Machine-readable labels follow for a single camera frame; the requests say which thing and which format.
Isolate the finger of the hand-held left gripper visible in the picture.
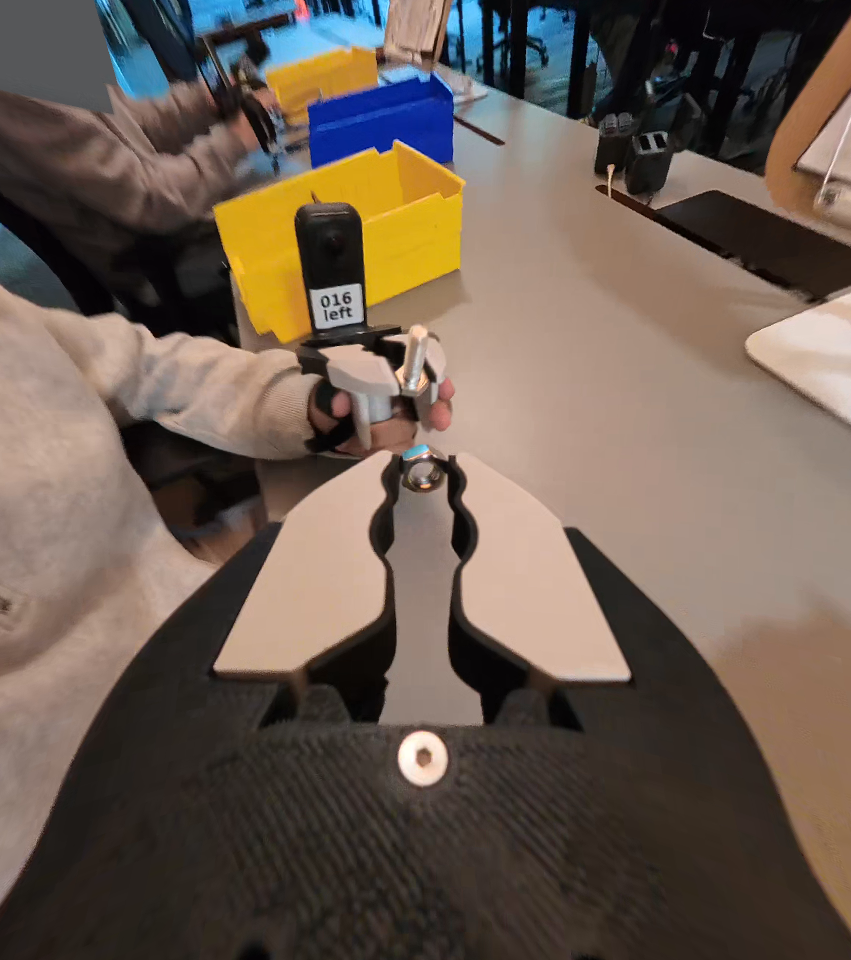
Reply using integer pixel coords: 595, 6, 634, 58
324, 343, 402, 396
384, 333, 448, 406

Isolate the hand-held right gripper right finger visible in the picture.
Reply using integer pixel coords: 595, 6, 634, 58
449, 450, 634, 687

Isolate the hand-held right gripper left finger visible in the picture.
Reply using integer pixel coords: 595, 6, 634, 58
211, 448, 401, 699

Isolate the metal hex bolt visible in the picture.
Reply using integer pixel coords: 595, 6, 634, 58
397, 324, 431, 398

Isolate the metal hex nut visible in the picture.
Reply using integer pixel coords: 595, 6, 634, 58
398, 445, 451, 495

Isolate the person's left forearm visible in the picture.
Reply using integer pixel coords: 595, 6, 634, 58
41, 306, 323, 461

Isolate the person's left hand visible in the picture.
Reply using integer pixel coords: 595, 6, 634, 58
307, 371, 457, 458

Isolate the yellow plastic bin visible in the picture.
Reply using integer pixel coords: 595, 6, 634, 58
212, 139, 467, 345
263, 46, 382, 126

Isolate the blue plastic bin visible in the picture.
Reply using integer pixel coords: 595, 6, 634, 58
307, 72, 457, 171

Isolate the white stand base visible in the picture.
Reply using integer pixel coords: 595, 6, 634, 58
379, 63, 489, 105
743, 176, 851, 468

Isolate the wood-edged sign board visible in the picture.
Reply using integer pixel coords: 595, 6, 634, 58
764, 0, 851, 254
382, 0, 457, 68

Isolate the person's torso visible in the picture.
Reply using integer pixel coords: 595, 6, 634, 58
0, 255, 280, 960

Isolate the black office chair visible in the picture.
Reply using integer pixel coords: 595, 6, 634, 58
481, 0, 551, 71

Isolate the black battery charger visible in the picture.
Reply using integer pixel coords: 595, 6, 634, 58
623, 130, 676, 198
593, 112, 635, 180

